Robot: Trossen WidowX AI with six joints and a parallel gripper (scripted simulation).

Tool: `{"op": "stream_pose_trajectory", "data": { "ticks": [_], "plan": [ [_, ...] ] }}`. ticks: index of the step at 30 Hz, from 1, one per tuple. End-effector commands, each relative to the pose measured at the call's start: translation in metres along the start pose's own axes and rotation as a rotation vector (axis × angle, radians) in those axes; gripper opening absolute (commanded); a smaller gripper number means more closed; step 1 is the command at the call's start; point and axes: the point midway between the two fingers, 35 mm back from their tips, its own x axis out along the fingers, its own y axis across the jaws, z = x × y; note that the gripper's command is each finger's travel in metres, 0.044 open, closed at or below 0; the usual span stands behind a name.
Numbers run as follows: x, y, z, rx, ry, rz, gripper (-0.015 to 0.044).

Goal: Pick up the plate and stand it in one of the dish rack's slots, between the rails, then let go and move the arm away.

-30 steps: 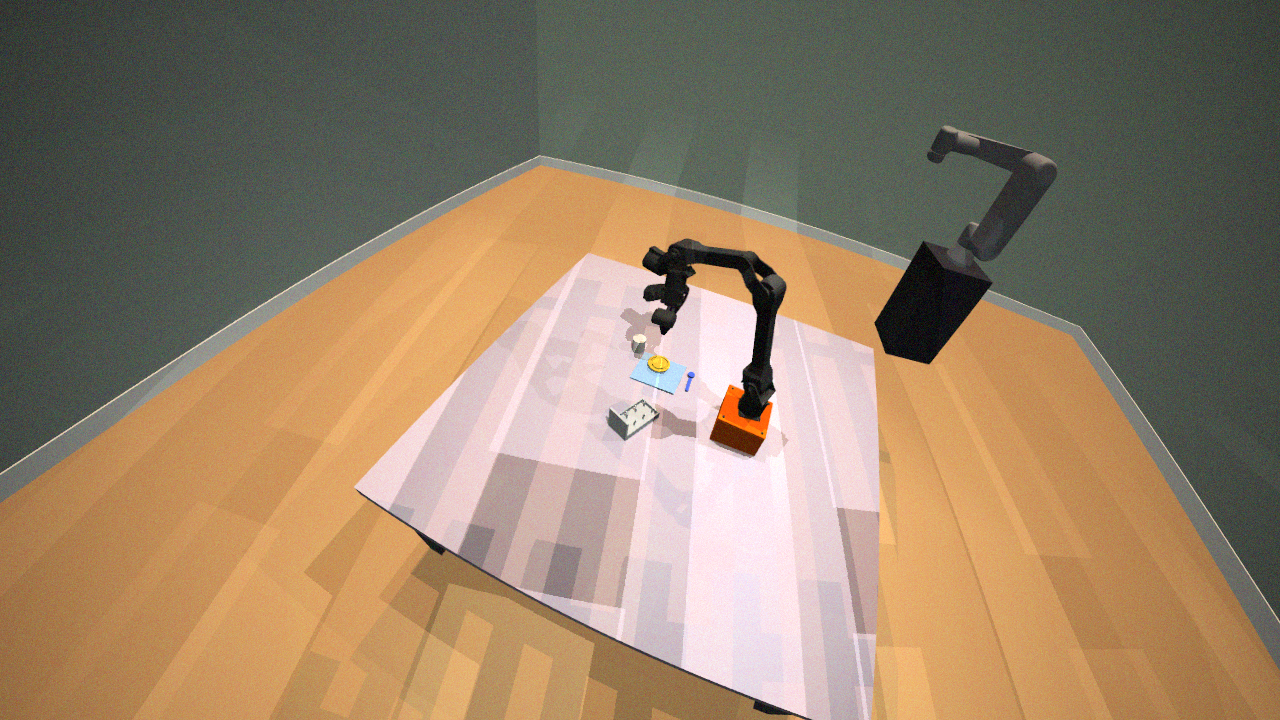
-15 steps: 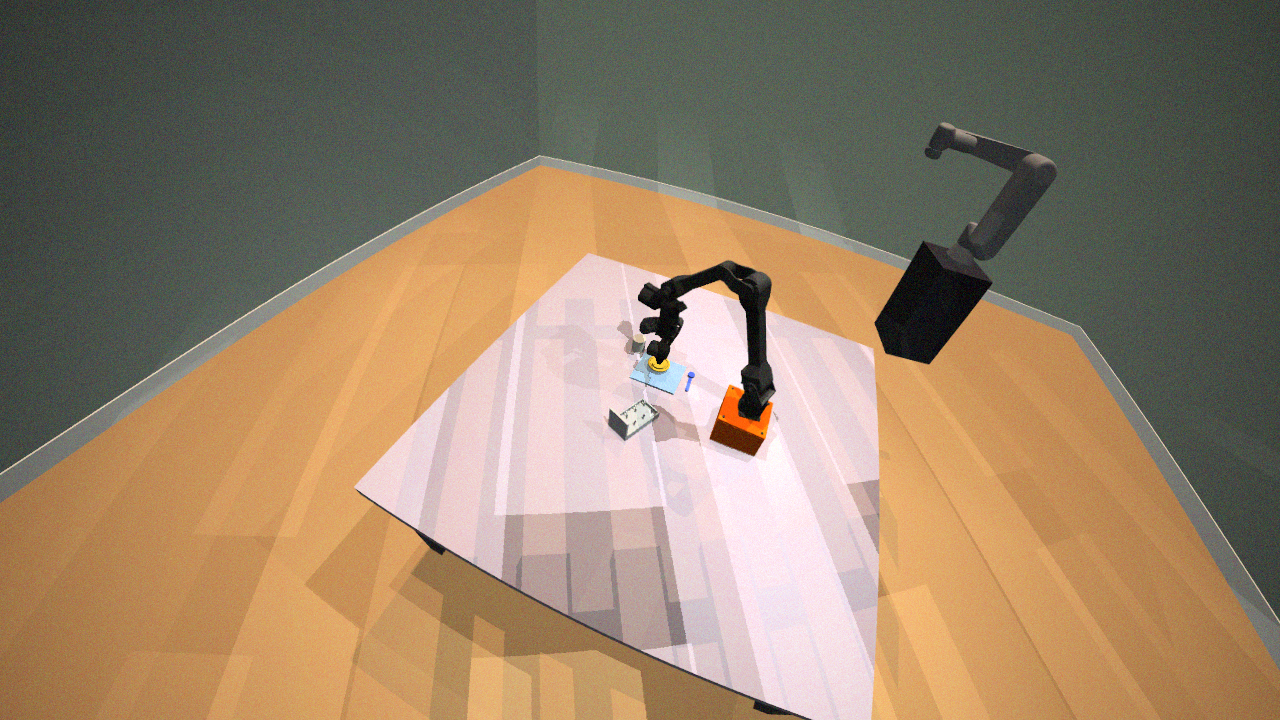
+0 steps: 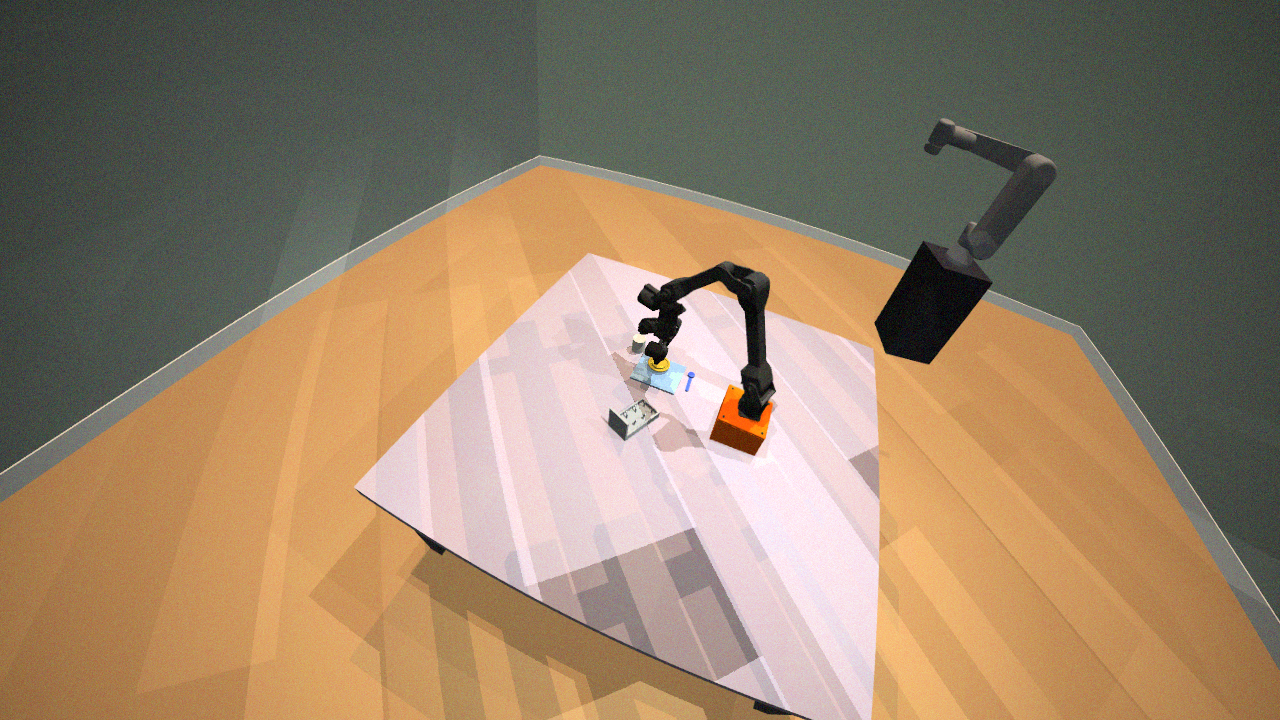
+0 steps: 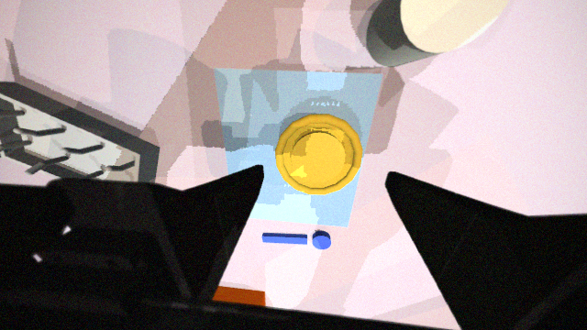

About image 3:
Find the white dish rack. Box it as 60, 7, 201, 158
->
608, 398, 660, 441

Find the light blue flat mat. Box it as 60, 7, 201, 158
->
630, 354, 687, 395

